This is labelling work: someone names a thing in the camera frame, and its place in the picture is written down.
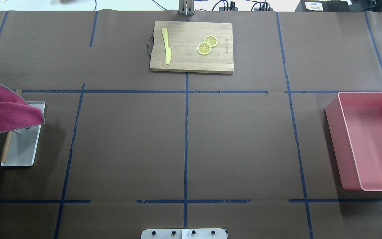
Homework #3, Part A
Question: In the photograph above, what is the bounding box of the pink microfibre cloth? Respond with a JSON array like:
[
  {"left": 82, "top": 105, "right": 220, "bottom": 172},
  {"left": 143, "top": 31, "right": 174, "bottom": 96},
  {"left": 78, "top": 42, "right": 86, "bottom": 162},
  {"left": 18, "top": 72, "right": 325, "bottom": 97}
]
[{"left": 0, "top": 84, "right": 45, "bottom": 133}]

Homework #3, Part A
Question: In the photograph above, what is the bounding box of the yellow plastic knife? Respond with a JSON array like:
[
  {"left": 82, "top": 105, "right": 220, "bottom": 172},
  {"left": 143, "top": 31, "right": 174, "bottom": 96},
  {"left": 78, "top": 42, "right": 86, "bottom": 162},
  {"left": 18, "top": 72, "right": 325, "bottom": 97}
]
[{"left": 161, "top": 28, "right": 172, "bottom": 65}]

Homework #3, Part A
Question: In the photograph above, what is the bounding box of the front lemon slice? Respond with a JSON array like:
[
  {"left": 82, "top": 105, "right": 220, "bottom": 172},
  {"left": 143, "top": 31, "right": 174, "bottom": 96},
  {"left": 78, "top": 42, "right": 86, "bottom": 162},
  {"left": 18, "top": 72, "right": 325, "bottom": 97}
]
[{"left": 196, "top": 42, "right": 212, "bottom": 55}]

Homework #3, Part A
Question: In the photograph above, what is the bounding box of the lemon slice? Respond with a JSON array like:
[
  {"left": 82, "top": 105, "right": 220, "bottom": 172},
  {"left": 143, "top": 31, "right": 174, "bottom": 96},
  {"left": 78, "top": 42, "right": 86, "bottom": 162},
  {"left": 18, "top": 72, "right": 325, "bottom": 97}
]
[
  {"left": 196, "top": 42, "right": 212, "bottom": 55},
  {"left": 204, "top": 35, "right": 219, "bottom": 47}
]

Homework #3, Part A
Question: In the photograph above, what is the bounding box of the bamboo cutting board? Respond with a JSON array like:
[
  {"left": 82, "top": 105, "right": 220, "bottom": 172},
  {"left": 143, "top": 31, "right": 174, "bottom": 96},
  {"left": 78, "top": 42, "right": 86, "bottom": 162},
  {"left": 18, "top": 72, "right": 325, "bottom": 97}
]
[{"left": 150, "top": 20, "right": 234, "bottom": 74}]

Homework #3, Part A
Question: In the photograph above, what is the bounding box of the rear lemon slice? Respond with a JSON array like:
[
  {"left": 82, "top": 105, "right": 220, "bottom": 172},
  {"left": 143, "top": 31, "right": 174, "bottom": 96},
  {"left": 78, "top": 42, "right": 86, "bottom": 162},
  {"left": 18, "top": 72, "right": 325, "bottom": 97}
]
[{"left": 204, "top": 35, "right": 219, "bottom": 47}]

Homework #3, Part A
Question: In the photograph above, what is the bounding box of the black box with label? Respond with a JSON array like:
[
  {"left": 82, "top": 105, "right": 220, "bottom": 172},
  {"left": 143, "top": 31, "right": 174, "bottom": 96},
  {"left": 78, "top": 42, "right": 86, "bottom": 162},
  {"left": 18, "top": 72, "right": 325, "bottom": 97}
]
[{"left": 294, "top": 0, "right": 350, "bottom": 12}]

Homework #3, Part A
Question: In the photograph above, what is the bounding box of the white towel rack stand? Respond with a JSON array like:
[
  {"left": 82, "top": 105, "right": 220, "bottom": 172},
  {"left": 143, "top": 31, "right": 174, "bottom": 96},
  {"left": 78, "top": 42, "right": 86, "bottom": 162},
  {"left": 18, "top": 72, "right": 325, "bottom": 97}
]
[{"left": 0, "top": 89, "right": 46, "bottom": 167}]

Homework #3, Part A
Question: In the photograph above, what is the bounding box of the pink plastic bin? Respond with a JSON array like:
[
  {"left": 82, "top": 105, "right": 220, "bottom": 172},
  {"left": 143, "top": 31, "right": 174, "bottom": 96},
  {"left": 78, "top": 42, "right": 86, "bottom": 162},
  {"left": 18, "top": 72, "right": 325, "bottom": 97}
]
[{"left": 325, "top": 91, "right": 382, "bottom": 192}]

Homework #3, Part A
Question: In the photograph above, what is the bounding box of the aluminium frame post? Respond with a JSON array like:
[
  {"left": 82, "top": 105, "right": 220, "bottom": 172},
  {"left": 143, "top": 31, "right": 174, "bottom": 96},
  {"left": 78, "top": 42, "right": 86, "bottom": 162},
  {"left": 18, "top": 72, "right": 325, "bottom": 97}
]
[{"left": 178, "top": 0, "right": 195, "bottom": 16}]

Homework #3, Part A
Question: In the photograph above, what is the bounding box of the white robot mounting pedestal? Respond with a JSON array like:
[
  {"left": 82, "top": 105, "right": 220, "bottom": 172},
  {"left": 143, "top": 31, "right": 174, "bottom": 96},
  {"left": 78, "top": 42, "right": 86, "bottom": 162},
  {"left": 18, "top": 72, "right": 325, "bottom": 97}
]
[{"left": 141, "top": 228, "right": 228, "bottom": 239}]

